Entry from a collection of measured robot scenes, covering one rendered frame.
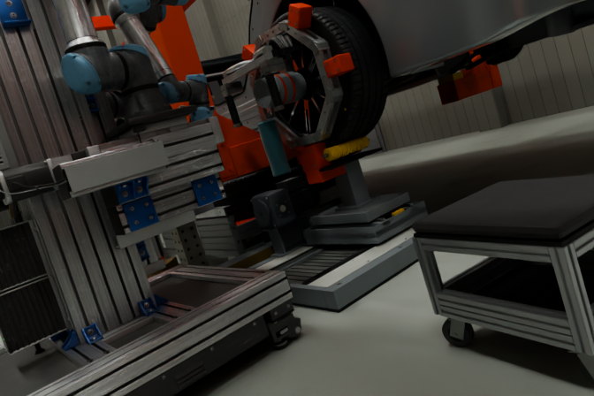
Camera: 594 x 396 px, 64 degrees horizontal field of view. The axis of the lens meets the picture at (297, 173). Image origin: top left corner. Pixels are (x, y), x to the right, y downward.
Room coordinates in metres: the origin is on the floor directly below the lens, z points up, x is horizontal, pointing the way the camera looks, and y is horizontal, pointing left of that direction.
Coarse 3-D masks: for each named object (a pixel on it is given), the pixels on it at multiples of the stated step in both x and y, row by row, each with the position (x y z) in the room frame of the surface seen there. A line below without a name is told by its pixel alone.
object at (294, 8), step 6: (294, 6) 2.01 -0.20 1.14; (300, 6) 2.00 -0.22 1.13; (306, 6) 2.01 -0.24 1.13; (312, 6) 2.03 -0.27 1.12; (294, 12) 2.02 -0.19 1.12; (300, 12) 2.00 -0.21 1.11; (306, 12) 2.02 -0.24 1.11; (288, 18) 2.05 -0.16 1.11; (294, 18) 2.02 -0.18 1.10; (300, 18) 2.01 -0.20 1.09; (306, 18) 2.03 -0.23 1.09; (288, 24) 2.06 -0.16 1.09; (294, 24) 2.03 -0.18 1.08; (300, 24) 2.02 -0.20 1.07; (306, 24) 2.04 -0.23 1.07
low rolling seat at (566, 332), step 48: (480, 192) 1.25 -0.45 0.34; (528, 192) 1.10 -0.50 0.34; (576, 192) 0.98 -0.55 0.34; (432, 240) 1.11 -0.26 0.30; (480, 240) 0.98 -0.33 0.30; (528, 240) 0.88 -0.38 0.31; (576, 240) 0.83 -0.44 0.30; (432, 288) 1.15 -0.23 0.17; (480, 288) 1.21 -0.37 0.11; (528, 288) 1.13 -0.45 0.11; (576, 288) 0.82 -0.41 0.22; (528, 336) 0.93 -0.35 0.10; (576, 336) 0.83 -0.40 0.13
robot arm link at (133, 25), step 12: (120, 12) 1.70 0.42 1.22; (120, 24) 1.71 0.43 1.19; (132, 24) 1.70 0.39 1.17; (132, 36) 1.69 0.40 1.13; (144, 36) 1.70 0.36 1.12; (156, 48) 1.71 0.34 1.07; (156, 60) 1.67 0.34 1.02; (156, 72) 1.66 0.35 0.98; (168, 72) 1.67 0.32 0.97; (168, 84) 1.64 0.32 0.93; (180, 84) 1.68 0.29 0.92; (168, 96) 1.63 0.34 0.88; (180, 96) 1.67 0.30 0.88
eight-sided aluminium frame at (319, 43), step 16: (272, 32) 2.16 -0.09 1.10; (288, 32) 2.08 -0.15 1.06; (304, 32) 2.02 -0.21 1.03; (256, 48) 2.28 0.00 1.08; (320, 48) 1.96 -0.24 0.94; (320, 64) 1.97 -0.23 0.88; (336, 80) 1.98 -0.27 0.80; (336, 96) 1.97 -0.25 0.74; (272, 112) 2.39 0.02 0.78; (336, 112) 2.04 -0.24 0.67; (288, 128) 2.33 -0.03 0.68; (320, 128) 2.07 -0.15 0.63; (288, 144) 2.26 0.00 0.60; (304, 144) 2.18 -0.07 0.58
